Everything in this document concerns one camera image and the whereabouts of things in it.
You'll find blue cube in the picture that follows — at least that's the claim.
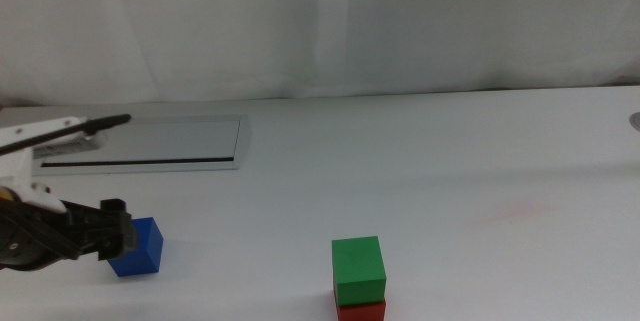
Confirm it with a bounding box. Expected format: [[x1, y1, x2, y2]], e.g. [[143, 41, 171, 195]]
[[107, 217, 165, 278]]

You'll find green cube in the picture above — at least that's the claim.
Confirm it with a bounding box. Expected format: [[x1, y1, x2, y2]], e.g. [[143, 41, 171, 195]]
[[331, 235, 388, 308]]

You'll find red cube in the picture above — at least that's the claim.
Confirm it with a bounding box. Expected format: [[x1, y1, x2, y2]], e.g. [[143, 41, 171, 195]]
[[335, 298, 387, 321]]

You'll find white backdrop curtain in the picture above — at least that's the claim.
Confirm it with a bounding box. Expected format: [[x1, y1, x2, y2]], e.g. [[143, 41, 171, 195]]
[[0, 0, 640, 108]]

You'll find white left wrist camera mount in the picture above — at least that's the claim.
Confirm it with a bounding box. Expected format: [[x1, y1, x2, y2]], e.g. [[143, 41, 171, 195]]
[[0, 115, 109, 214]]

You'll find silver table cable hatch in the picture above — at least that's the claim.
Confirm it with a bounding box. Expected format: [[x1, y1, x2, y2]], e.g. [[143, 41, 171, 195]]
[[30, 114, 254, 177]]

